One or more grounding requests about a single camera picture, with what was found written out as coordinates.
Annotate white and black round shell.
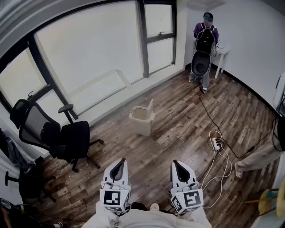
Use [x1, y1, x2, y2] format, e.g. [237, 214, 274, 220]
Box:
[191, 51, 212, 77]

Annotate black mesh office chair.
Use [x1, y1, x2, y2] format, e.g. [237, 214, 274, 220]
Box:
[9, 99, 105, 172]

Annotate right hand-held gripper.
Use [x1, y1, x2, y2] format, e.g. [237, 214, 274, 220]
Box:
[170, 160, 204, 215]

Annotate yellow wooden stool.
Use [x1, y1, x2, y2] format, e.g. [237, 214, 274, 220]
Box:
[244, 175, 285, 219]

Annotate cream lidded trash bin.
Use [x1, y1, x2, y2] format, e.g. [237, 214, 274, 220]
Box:
[129, 106, 156, 137]

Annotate person's right forearm white sleeve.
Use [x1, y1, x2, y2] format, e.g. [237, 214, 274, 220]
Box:
[178, 206, 212, 228]

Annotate beige plastic bin lid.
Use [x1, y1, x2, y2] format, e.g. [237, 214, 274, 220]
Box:
[147, 99, 155, 117]

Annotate long black cable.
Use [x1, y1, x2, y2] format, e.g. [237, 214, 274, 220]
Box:
[199, 84, 279, 159]

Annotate person's left forearm white sleeve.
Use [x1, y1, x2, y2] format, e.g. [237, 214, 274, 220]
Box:
[81, 201, 122, 228]

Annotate person's leg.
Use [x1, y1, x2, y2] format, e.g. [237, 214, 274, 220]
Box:
[131, 201, 148, 212]
[234, 133, 285, 179]

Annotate white power strip with cables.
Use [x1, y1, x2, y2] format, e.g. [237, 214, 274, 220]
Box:
[201, 130, 232, 209]

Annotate clear plastic bag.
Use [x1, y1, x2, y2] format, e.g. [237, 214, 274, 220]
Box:
[5, 135, 36, 172]

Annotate white tape strip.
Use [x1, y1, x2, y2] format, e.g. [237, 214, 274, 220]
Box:
[66, 69, 132, 98]

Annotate small white table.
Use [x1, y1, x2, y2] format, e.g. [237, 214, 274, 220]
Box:
[192, 40, 230, 80]

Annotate person's white top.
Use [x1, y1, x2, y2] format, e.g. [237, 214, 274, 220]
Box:
[118, 208, 181, 228]

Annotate large frosted window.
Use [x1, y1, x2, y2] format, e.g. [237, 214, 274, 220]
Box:
[0, 0, 178, 121]

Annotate person's left leg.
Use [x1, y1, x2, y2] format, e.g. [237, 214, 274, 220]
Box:
[131, 201, 148, 212]

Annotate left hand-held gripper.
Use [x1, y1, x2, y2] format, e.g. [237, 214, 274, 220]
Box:
[99, 158, 132, 216]

